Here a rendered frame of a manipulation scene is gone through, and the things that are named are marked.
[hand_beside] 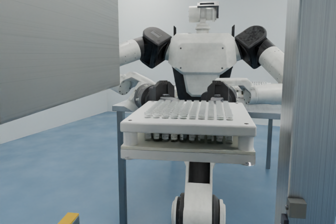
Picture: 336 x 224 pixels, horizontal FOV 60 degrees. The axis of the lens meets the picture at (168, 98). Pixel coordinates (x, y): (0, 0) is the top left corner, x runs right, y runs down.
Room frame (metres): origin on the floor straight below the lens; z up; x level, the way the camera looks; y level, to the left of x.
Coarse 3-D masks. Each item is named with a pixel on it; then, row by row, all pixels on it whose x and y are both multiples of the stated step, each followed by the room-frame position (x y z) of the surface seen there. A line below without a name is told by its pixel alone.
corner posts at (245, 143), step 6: (126, 132) 0.52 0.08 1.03; (132, 132) 0.52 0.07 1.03; (126, 138) 0.52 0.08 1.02; (132, 138) 0.52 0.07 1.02; (240, 138) 0.50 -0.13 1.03; (246, 138) 0.49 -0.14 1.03; (252, 138) 0.49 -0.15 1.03; (126, 144) 0.52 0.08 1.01; (132, 144) 0.52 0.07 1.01; (240, 144) 0.50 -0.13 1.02; (246, 144) 0.49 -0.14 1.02; (252, 144) 0.50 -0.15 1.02; (246, 150) 0.49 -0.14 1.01
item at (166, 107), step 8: (168, 104) 0.68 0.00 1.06; (176, 104) 0.69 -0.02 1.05; (192, 104) 0.65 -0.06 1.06; (200, 104) 0.65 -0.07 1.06; (208, 104) 0.64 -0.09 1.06; (216, 104) 0.65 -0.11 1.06; (160, 112) 0.57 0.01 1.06; (168, 112) 0.57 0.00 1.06; (176, 112) 0.56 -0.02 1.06; (184, 112) 0.56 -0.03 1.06; (192, 112) 0.56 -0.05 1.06; (200, 112) 0.56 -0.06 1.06; (208, 112) 0.55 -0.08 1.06; (216, 112) 0.56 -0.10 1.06; (160, 136) 0.57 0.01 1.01; (168, 136) 0.57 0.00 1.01
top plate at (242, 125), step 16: (224, 112) 0.60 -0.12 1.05; (240, 112) 0.60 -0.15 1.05; (128, 128) 0.52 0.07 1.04; (144, 128) 0.52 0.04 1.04; (160, 128) 0.51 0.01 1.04; (176, 128) 0.51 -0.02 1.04; (192, 128) 0.50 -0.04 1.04; (208, 128) 0.50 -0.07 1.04; (224, 128) 0.49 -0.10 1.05; (240, 128) 0.49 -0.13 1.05
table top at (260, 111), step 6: (120, 102) 1.85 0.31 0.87; (114, 108) 1.75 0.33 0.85; (120, 108) 1.74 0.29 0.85; (126, 108) 1.73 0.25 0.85; (246, 108) 1.64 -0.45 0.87; (252, 108) 1.64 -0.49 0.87; (258, 108) 1.64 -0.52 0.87; (264, 108) 1.64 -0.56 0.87; (270, 108) 1.64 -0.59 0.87; (276, 108) 1.64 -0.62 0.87; (252, 114) 1.55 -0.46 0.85; (258, 114) 1.54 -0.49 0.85; (264, 114) 1.53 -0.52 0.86; (270, 114) 1.52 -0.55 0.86; (276, 114) 1.52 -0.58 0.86
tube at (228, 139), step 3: (228, 114) 0.54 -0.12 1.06; (231, 114) 0.54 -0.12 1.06; (228, 117) 0.53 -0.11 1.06; (231, 117) 0.53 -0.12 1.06; (225, 138) 0.54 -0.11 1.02; (228, 138) 0.53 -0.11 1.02; (231, 138) 0.53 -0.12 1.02; (225, 141) 0.54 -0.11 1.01; (228, 141) 0.53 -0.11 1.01; (231, 141) 0.53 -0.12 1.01
